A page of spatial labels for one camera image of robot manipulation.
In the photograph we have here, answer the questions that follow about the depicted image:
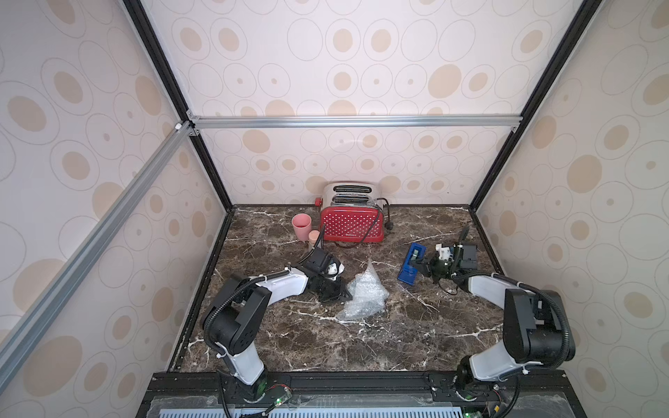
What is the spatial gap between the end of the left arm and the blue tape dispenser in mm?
243

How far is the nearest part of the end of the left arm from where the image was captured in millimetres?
717

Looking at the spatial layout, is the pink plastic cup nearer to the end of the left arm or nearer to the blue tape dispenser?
the end of the left arm

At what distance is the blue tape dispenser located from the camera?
0.93 m

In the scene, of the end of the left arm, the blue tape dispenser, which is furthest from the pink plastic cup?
the blue tape dispenser
